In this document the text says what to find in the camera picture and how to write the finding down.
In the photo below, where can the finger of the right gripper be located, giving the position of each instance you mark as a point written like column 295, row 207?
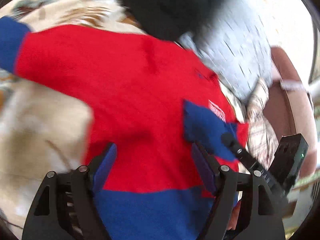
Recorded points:
column 245, row 154

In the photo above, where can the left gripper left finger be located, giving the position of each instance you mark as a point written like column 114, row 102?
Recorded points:
column 63, row 207

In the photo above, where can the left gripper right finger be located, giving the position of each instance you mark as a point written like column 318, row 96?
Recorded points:
column 244, row 206

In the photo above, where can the red and blue knit sweater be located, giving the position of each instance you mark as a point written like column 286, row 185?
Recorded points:
column 152, row 99

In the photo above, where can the pink patterned pillow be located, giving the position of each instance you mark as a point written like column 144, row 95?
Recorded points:
column 261, row 141

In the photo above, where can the cream leaf-print fleece blanket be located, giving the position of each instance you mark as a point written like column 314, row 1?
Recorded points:
column 41, row 129

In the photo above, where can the grey quilted bedspread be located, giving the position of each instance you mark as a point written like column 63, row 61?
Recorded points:
column 233, row 44

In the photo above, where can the black garment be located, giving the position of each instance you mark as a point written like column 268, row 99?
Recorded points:
column 169, row 19

